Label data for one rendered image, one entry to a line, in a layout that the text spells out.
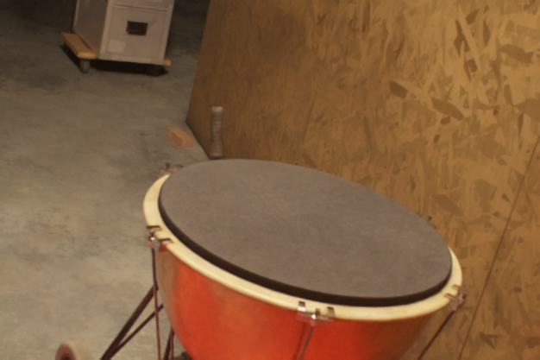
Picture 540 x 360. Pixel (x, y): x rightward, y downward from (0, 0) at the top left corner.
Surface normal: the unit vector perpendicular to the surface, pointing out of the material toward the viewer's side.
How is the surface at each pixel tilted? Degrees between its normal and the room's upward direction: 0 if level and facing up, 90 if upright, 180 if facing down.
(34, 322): 0
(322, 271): 0
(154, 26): 90
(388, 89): 90
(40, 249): 0
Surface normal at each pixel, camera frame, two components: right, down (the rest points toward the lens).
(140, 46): 0.43, 0.41
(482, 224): -0.93, -0.08
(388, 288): 0.22, -0.91
